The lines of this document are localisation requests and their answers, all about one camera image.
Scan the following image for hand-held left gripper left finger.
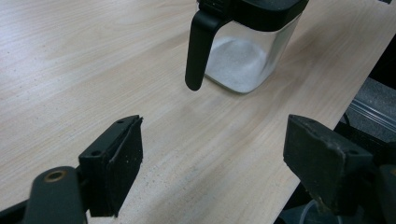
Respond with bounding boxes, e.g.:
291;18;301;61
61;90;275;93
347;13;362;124
78;114;145;218

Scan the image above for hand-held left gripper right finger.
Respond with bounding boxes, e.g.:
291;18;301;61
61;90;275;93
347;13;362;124
282;113;376;217

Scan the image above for glass jar with black lid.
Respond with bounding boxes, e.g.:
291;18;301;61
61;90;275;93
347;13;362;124
184;0;310;95

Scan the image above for white granules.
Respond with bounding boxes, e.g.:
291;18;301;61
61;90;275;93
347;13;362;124
205;35;270;94

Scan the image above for aluminium floor rail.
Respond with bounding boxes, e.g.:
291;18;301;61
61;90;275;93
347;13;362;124
346;96;396;133

